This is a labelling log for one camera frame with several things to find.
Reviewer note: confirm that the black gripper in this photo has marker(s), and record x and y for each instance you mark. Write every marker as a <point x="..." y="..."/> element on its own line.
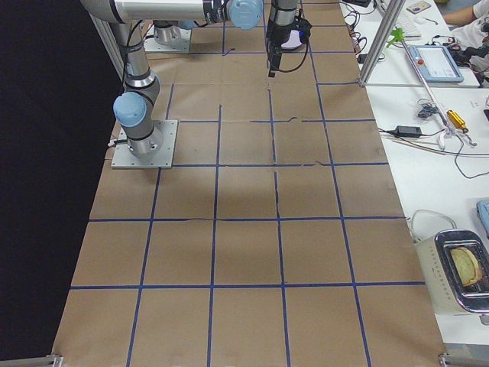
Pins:
<point x="274" y="38"/>

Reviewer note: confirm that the white plate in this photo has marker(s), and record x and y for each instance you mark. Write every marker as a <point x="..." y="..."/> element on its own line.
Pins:
<point x="293" y="43"/>

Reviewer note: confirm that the green plastic clip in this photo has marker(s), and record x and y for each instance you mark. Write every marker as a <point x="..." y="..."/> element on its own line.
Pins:
<point x="397" y="37"/>

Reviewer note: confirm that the wooden chopstick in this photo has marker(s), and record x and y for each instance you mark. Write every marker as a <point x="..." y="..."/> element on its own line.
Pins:
<point x="417" y="146"/>

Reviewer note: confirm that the black power adapter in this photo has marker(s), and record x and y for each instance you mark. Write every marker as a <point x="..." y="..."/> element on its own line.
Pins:
<point x="403" y="131"/>

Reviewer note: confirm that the white keyboard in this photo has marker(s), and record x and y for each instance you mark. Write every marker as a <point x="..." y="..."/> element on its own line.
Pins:
<point x="410" y="30"/>

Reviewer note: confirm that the tangled earphones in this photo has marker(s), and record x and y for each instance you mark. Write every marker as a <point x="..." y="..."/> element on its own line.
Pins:
<point x="427" y="108"/>

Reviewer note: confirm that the blue teach pendant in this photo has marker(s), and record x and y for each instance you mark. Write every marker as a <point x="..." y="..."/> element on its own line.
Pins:
<point x="435" y="64"/>

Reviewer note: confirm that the brown paper table cover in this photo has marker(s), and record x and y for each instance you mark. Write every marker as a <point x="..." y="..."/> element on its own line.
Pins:
<point x="276" y="239"/>

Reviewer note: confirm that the long white measuring stick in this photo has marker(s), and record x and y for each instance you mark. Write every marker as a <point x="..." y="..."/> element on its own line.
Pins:
<point x="448" y="129"/>

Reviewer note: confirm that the yellow cylindrical tool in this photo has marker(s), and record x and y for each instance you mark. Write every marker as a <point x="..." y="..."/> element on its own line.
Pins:
<point x="457" y="120"/>

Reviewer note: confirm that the person in white shirt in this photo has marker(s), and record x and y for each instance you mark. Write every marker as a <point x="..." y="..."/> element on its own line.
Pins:
<point x="471" y="35"/>

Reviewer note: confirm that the blue box corner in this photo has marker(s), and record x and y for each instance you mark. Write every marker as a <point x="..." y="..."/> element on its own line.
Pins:
<point x="482" y="208"/>

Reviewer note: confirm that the cream toaster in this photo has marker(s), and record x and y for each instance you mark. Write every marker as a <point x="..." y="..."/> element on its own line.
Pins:
<point x="448" y="295"/>

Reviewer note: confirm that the toasted bread slice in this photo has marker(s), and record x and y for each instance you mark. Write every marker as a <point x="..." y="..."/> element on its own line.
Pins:
<point x="468" y="267"/>

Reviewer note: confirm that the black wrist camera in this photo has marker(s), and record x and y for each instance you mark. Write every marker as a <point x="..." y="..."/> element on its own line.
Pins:
<point x="304" y="28"/>

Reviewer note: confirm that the aluminium frame post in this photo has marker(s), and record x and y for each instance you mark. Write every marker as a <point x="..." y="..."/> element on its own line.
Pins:
<point x="386" y="26"/>

